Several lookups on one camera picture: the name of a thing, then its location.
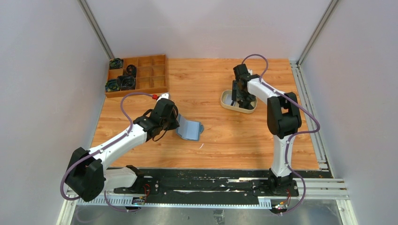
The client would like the grey striped card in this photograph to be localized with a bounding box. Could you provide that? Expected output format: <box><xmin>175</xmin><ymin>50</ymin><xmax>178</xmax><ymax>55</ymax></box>
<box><xmin>223</xmin><ymin>94</ymin><xmax>235</xmax><ymax>106</ymax></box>

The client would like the blue card holder wallet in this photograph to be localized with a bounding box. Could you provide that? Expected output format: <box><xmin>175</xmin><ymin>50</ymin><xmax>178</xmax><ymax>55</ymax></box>
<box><xmin>176</xmin><ymin>114</ymin><xmax>204</xmax><ymax>141</ymax></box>

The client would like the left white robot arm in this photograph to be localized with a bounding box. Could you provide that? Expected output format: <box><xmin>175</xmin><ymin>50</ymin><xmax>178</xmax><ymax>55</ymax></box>
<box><xmin>61</xmin><ymin>93</ymin><xmax>179</xmax><ymax>202</ymax></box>

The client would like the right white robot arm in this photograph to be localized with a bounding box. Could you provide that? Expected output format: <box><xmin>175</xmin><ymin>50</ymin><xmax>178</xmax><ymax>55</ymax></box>
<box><xmin>232</xmin><ymin>64</ymin><xmax>302</xmax><ymax>187</ymax></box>

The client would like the cream oval tray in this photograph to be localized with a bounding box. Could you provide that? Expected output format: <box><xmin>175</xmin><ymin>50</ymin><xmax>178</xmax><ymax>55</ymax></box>
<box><xmin>220</xmin><ymin>90</ymin><xmax>257</xmax><ymax>114</ymax></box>

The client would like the wooden compartment organizer box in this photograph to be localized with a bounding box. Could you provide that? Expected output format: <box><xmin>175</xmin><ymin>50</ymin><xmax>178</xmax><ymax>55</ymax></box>
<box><xmin>105</xmin><ymin>54</ymin><xmax>169</xmax><ymax>98</ymax></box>

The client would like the large black coiled item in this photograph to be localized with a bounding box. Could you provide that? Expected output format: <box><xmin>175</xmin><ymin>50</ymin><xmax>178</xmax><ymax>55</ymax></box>
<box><xmin>116</xmin><ymin>75</ymin><xmax>136</xmax><ymax>90</ymax></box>

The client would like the black coiled item bottom-left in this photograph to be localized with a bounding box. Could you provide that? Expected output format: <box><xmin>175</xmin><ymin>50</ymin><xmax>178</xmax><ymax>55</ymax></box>
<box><xmin>105</xmin><ymin>79</ymin><xmax>120</xmax><ymax>92</ymax></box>

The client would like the black coiled item middle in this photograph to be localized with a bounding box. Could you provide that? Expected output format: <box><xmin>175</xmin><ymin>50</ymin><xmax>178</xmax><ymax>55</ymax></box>
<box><xmin>125</xmin><ymin>64</ymin><xmax>137</xmax><ymax>78</ymax></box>

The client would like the black coiled item top-left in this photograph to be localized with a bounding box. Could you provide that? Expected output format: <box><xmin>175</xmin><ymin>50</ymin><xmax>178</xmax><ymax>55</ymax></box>
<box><xmin>109</xmin><ymin>58</ymin><xmax>124</xmax><ymax>70</ymax></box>

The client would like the black mounting base rail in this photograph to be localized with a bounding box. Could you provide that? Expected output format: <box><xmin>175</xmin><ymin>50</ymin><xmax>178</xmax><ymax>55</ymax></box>
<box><xmin>107</xmin><ymin>168</ymin><xmax>300</xmax><ymax>205</ymax></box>

